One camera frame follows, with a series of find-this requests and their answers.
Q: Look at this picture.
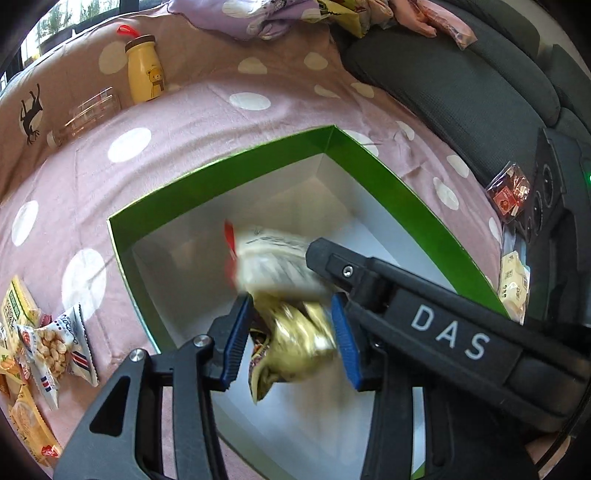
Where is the blue white peanut snack bag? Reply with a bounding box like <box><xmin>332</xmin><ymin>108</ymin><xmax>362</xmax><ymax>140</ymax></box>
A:
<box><xmin>17</xmin><ymin>304</ymin><xmax>99</xmax><ymax>410</ymax></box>

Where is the gold snack packet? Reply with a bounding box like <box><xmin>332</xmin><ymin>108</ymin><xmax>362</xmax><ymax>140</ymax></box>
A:
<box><xmin>249</xmin><ymin>296</ymin><xmax>338</xmax><ymax>403</ymax></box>

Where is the white red snack packet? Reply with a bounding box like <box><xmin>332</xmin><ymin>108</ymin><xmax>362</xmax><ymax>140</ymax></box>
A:
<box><xmin>223</xmin><ymin>221</ymin><xmax>334</xmax><ymax>301</ymax></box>

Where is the small red candy packet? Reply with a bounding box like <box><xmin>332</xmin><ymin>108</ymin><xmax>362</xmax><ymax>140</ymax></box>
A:
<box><xmin>486</xmin><ymin>163</ymin><xmax>531</xmax><ymax>224</ymax></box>

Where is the cream snack packet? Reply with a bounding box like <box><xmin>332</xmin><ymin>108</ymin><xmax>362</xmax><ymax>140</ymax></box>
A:
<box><xmin>499</xmin><ymin>251</ymin><xmax>530</xmax><ymax>325</ymax></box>

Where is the yellow rice cracker packet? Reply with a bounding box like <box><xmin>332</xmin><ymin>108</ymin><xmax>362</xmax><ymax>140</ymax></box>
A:
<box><xmin>9</xmin><ymin>385</ymin><xmax>62</xmax><ymax>466</ymax></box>

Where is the dark grey sofa cushion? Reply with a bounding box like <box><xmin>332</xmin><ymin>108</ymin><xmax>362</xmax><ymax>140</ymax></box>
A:
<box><xmin>331</xmin><ymin>1</ymin><xmax>590</xmax><ymax>184</ymax></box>

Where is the green yellow biscuit packet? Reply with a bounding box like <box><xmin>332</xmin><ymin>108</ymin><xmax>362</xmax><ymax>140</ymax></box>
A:
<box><xmin>1</xmin><ymin>275</ymin><xmax>42</xmax><ymax>353</ymax></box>

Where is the green white cardboard box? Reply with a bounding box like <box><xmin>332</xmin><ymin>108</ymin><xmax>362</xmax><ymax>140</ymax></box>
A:
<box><xmin>109</xmin><ymin>127</ymin><xmax>501</xmax><ymax>479</ymax></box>

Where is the pink polka dot bedsheet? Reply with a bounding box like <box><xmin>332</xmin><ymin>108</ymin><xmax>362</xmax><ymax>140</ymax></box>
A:
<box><xmin>1</xmin><ymin>7</ymin><xmax>501</xmax><ymax>454</ymax></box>

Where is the clear plastic bottle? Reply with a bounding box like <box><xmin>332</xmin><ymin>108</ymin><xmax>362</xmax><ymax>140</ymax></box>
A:
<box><xmin>46</xmin><ymin>87</ymin><xmax>121</xmax><ymax>149</ymax></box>

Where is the yellow bear bottle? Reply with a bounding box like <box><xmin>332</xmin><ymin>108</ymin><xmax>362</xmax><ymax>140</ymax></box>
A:
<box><xmin>116</xmin><ymin>24</ymin><xmax>165</xmax><ymax>104</ymax></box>

